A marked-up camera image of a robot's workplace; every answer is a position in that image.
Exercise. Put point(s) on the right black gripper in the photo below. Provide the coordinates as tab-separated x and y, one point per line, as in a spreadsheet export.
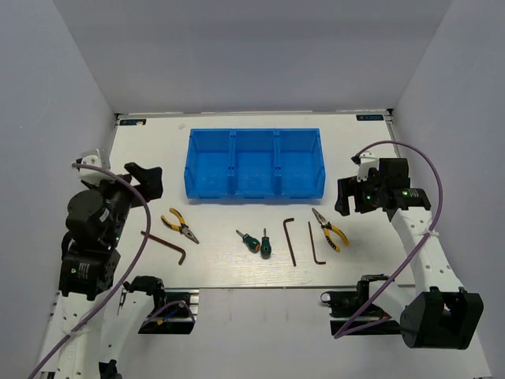
346	187

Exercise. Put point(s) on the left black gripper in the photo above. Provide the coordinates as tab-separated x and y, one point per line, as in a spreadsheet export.
151	182

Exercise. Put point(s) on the yellow-handled pliers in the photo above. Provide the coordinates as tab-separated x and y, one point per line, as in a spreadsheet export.
182	227
329	228

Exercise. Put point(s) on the brown hex key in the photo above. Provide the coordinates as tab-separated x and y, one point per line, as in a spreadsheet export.
288	240
168	245
314	256

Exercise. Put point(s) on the green phillips stubby screwdriver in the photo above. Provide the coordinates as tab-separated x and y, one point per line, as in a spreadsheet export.
252	243

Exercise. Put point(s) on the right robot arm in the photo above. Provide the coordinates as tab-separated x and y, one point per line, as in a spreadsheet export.
441	313

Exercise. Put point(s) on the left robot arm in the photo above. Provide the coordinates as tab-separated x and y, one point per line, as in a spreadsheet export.
95	220

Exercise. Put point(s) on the left table label sticker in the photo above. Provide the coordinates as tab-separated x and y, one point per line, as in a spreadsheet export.
133	122

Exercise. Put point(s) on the table label sticker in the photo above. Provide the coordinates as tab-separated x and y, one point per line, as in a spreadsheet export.
133	122
369	117

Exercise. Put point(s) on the right table label sticker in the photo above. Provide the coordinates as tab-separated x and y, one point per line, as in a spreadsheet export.
369	117

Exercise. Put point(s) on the blue three-compartment bin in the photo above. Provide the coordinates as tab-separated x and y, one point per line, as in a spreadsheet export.
255	164

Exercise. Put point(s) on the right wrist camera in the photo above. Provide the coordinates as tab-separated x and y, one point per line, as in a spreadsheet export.
365	161

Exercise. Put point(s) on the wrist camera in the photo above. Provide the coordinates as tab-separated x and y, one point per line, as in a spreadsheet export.
96	158
365	161

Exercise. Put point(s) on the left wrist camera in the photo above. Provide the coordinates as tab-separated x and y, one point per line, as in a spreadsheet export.
96	158

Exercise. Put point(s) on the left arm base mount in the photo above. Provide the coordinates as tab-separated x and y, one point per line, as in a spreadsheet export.
173	316

